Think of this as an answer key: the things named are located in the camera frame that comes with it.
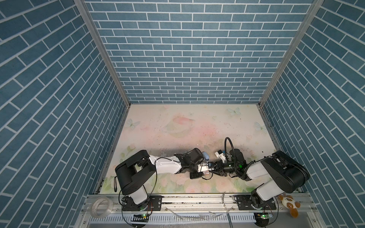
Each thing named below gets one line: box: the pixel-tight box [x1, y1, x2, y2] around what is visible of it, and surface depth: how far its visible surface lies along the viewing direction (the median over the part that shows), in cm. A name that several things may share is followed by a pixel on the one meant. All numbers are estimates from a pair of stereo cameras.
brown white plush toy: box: [278, 193, 301, 219], surface depth 72 cm
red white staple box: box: [201, 165, 210, 175], surface depth 76 cm
